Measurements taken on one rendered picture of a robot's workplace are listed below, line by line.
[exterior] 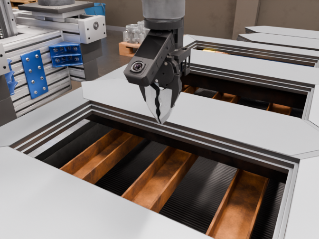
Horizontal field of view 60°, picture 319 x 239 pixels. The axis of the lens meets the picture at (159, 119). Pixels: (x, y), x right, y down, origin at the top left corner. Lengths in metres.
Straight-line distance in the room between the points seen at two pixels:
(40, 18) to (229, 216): 1.09
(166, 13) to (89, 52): 0.82
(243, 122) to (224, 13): 4.07
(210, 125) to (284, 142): 0.17
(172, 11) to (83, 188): 0.34
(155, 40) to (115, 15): 5.14
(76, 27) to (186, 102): 0.61
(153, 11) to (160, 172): 0.46
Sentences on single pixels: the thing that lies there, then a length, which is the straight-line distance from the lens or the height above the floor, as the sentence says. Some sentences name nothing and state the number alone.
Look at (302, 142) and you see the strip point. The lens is 0.70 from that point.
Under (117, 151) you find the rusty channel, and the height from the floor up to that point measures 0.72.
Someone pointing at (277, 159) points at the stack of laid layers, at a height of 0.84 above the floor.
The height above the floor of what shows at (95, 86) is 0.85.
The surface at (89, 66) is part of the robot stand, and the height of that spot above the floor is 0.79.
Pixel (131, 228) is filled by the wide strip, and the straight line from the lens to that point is 0.46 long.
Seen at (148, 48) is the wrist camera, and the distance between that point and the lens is 0.50.
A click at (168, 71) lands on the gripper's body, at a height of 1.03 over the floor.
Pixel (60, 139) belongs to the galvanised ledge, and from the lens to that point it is 0.99.
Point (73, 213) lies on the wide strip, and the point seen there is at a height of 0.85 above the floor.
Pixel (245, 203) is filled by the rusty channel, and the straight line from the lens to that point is 0.75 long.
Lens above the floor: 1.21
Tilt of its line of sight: 30 degrees down
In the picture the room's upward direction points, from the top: straight up
